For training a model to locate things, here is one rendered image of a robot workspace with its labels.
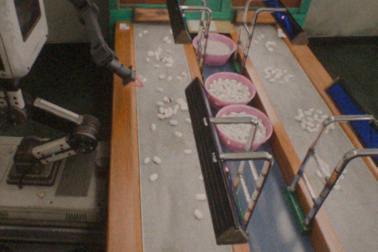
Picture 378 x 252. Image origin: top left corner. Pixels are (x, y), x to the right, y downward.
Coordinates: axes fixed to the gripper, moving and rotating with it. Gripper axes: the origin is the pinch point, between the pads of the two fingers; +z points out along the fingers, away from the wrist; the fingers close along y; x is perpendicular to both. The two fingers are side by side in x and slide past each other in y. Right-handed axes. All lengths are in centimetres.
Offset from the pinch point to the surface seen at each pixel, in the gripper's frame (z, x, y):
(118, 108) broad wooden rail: -2.8, 13.6, -6.9
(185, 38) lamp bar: -0.2, -29.7, 5.1
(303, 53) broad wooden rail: 81, -60, 45
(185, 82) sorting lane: 25.1, -7.7, 17.7
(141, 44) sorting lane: 8, 7, 57
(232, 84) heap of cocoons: 44, -25, 15
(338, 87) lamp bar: 40, -66, -34
